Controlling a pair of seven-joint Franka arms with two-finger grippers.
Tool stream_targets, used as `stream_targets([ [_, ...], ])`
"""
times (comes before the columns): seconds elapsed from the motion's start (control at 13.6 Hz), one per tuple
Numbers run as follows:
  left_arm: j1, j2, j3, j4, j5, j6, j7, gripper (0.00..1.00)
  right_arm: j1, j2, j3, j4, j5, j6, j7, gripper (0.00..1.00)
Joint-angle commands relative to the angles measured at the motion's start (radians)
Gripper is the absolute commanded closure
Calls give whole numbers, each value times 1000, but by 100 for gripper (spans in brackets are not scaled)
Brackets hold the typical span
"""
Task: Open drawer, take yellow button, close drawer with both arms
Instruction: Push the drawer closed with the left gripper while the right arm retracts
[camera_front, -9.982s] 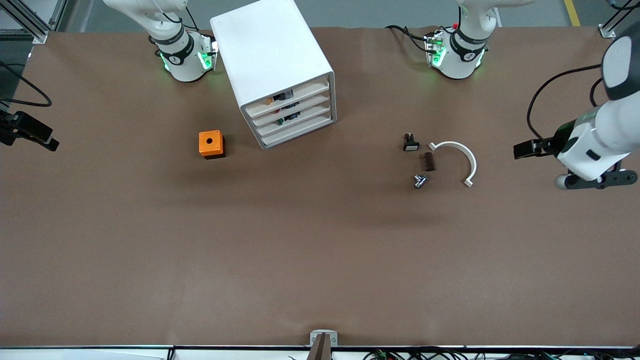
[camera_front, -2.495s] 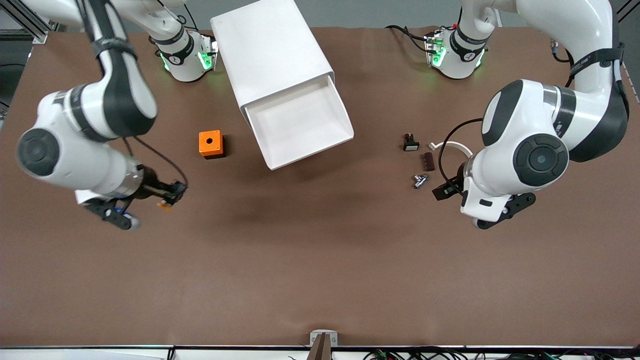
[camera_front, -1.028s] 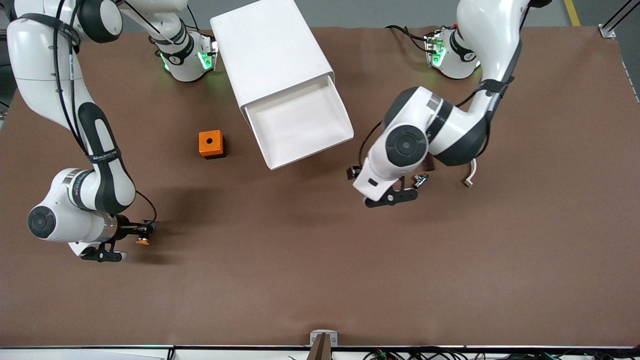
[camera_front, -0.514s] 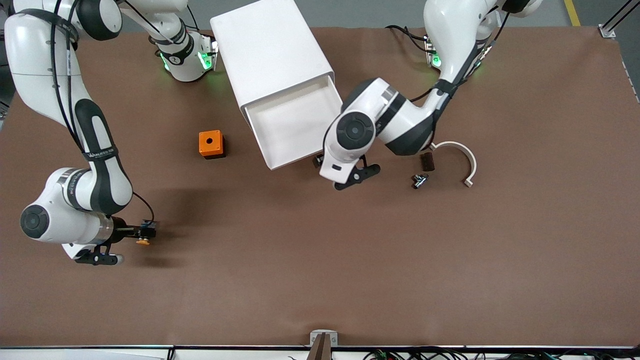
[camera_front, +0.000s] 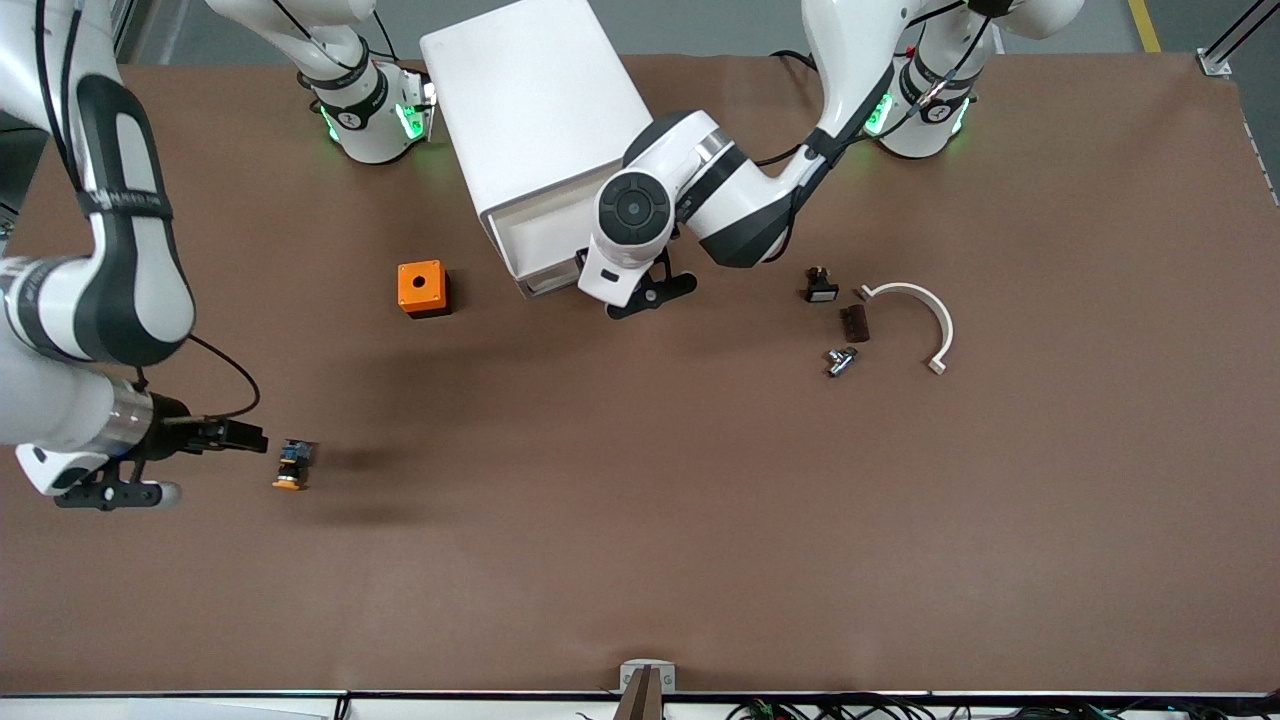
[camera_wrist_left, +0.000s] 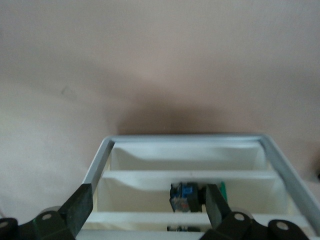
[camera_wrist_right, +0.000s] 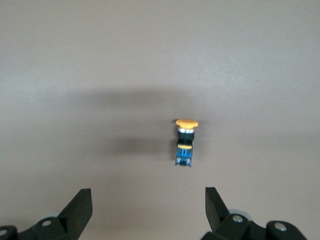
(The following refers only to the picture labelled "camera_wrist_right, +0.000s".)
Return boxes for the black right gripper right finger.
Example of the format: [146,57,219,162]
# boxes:
[202,186,310,240]

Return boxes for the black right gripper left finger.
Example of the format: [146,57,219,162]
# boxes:
[0,188,94,240]

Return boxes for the yellow mushroom push button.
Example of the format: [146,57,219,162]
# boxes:
[173,118,200,168]

